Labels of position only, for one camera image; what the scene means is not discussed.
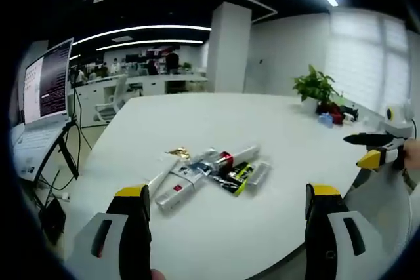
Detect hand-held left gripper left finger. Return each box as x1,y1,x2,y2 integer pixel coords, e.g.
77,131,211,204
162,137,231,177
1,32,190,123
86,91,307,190
67,184,153,280

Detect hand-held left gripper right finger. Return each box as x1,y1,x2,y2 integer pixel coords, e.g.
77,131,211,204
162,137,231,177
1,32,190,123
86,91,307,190
304,183,383,280

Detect silver skincare box red label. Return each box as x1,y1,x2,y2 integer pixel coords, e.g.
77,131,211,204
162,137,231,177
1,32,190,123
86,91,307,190
154,170,211,212

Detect long white skincare box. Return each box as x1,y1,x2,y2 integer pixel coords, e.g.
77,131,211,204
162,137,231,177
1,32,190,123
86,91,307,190
146,157,180,196

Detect clear skincare jar case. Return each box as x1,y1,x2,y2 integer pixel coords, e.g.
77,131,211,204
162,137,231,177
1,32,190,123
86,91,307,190
246,161,272,193

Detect black green skincare sachet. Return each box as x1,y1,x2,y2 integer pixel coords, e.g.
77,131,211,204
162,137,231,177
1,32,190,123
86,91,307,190
212,160,254,197

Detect gold skincare sachet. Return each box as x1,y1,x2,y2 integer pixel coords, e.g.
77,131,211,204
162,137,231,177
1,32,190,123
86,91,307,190
164,145,192,160

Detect silver foil skincare packet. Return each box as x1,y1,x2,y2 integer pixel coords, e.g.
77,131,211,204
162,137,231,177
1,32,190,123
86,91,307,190
182,157,216,178

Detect clear skincare bottle red band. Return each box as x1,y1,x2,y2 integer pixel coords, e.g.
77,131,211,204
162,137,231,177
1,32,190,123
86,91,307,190
193,143,263,171

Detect small coloured objects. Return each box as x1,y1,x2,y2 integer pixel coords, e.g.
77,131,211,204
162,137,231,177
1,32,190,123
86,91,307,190
316,102,360,127

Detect person's right hand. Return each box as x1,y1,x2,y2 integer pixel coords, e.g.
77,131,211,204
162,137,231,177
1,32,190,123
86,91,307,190
402,136,420,171

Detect blue plastic item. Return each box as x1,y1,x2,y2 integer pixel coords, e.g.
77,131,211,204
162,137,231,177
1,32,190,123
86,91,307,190
317,112,333,127

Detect white chair back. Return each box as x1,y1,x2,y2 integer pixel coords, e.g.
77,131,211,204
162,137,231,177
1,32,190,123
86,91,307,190
344,161,420,261

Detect black floor box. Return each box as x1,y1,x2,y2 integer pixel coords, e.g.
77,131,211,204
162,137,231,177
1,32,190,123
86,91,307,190
38,197,67,245

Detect green potted plant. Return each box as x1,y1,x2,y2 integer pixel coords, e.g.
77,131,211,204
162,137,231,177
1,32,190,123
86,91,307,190
292,64,341,114

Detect black laptop stand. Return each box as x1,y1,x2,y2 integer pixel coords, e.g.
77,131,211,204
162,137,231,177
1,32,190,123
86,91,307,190
34,121,81,197

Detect white office chair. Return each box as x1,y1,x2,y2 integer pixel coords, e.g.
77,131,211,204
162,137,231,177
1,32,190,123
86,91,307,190
94,74,129,123

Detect open laptop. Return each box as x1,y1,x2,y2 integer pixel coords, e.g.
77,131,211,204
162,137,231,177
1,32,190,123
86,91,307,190
12,37,75,183

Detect black cable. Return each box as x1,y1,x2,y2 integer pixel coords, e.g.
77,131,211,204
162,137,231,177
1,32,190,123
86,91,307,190
67,86,93,192

